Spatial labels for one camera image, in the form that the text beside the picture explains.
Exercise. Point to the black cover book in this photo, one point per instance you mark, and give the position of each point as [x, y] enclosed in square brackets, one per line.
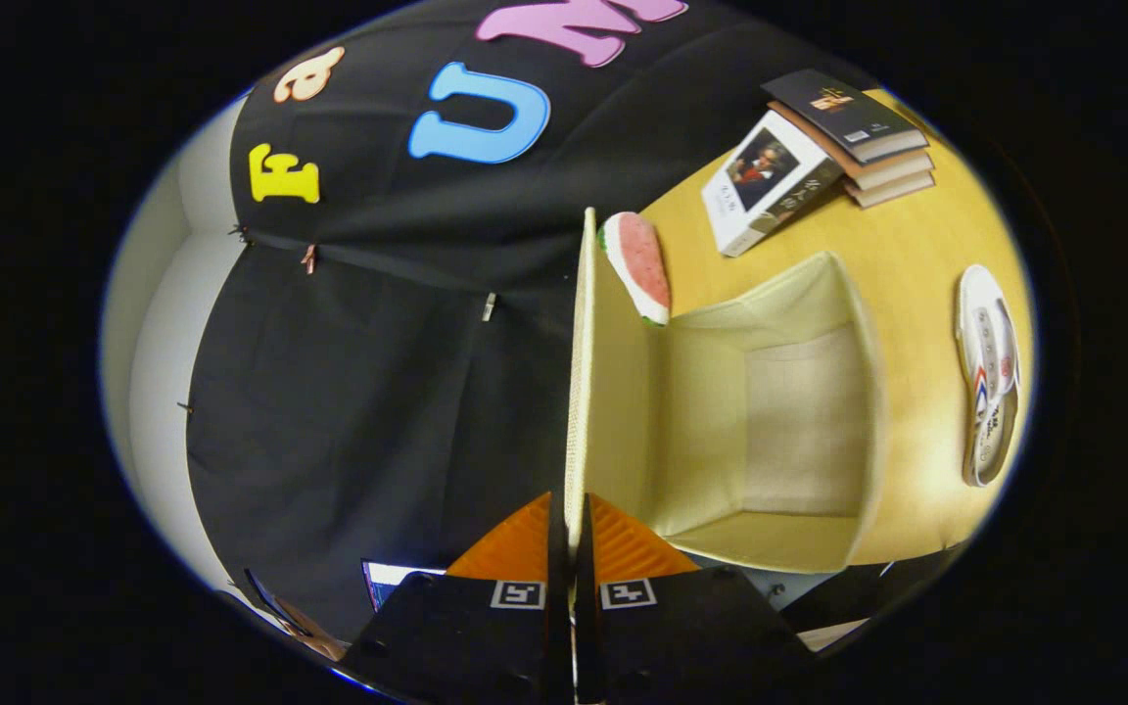
[843, 113]

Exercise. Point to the silver metal clip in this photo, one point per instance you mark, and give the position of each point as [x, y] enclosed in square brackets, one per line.
[489, 306]

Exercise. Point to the lit display screen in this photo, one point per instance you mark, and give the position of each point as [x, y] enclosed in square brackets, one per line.
[393, 578]

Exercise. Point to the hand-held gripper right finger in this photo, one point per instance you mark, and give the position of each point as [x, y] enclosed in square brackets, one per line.
[584, 627]

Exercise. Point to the watermelon slice toy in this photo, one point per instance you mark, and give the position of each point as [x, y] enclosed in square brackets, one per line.
[642, 264]

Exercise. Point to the white portrait cover book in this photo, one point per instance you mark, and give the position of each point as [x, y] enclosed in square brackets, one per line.
[765, 176]

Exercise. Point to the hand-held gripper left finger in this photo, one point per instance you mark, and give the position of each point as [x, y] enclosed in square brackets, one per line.
[557, 587]

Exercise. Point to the black backdrop cloth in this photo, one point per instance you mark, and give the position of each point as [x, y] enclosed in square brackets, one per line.
[378, 392]

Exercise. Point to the white striped canvas shoe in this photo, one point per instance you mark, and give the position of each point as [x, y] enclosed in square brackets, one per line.
[985, 333]

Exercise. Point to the wooden clothes peg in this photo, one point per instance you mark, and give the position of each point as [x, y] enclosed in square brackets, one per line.
[309, 258]

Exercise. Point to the brown cover book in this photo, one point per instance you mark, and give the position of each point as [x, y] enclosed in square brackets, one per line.
[892, 171]

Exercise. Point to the cream fabric storage box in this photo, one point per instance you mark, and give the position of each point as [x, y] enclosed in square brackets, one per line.
[701, 421]

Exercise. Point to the thin tan book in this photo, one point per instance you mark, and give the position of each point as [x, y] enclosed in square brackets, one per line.
[892, 193]

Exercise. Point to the small black clip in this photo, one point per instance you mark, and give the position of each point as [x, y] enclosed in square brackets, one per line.
[241, 233]

